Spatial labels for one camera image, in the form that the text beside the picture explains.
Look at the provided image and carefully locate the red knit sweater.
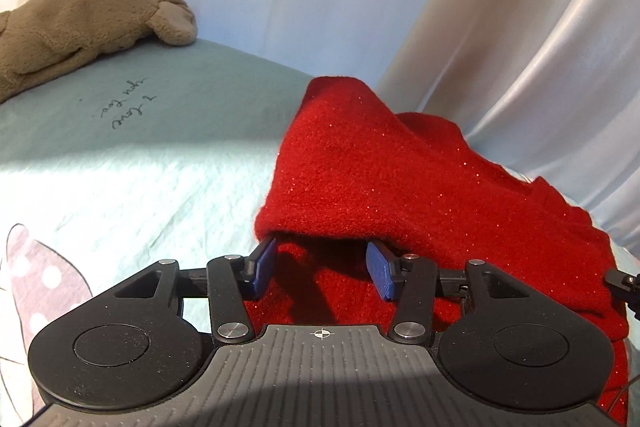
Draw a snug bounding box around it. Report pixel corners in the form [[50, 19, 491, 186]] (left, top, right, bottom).
[[248, 77, 628, 423]]

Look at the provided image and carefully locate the light green mushroom bedsheet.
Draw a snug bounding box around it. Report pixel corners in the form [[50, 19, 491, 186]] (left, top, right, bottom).
[[0, 37, 640, 427]]

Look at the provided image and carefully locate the brown plush toy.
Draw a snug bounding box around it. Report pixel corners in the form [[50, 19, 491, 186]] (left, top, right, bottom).
[[1, 0, 198, 102]]

